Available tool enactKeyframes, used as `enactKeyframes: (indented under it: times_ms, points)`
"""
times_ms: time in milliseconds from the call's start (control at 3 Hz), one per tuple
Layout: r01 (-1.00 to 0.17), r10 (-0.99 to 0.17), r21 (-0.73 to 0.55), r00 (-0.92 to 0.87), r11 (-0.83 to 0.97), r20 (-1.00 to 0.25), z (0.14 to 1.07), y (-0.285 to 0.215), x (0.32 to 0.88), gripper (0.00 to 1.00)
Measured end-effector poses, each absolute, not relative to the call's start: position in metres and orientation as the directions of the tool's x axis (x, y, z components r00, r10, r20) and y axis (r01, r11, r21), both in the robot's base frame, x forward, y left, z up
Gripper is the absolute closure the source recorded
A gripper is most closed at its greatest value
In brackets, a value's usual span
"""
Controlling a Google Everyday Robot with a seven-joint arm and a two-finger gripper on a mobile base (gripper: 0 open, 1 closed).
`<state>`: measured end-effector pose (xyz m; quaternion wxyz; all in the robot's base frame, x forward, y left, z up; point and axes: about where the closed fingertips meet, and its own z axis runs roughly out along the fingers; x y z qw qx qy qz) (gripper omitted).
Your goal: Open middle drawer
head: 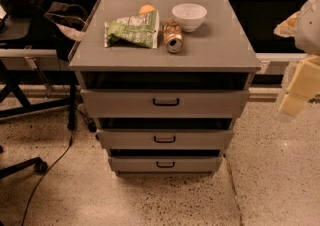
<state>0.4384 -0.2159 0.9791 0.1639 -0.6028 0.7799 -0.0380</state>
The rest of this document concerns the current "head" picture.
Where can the grey bottom drawer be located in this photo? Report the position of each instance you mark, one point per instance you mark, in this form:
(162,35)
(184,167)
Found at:
(164,164)

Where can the grey drawer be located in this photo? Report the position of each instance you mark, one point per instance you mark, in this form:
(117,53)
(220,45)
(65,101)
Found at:
(164,139)
(164,164)
(164,103)

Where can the crushed brown soda can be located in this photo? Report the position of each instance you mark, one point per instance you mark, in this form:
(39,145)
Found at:
(172,35)

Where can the black bag on desk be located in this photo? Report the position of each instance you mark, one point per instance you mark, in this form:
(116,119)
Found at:
(22,8)

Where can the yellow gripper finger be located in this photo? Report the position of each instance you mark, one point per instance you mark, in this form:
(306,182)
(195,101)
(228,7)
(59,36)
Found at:
(304,86)
(287,28)

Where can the orange fruit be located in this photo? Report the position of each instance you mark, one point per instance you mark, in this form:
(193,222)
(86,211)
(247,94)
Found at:
(146,9)

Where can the green chip bag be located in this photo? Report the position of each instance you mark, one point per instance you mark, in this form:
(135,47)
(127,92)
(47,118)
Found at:
(141,30)

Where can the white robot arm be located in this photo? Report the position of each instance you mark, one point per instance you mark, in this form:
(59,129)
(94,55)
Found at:
(304,27)

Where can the grey drawer cabinet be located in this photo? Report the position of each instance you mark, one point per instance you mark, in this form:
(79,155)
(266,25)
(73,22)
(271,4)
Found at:
(215,57)

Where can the black desk frame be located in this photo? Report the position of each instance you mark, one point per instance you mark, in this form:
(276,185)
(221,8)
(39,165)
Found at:
(29,56)

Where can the black office chair base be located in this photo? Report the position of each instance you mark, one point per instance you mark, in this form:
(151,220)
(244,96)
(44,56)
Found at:
(37,163)

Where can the grey top drawer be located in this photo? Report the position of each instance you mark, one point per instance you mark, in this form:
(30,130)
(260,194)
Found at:
(164,103)

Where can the dark brown bag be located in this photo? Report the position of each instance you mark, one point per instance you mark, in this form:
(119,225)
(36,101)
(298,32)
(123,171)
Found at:
(67,22)

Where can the white bowl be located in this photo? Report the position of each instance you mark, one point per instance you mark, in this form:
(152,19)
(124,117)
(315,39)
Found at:
(189,16)

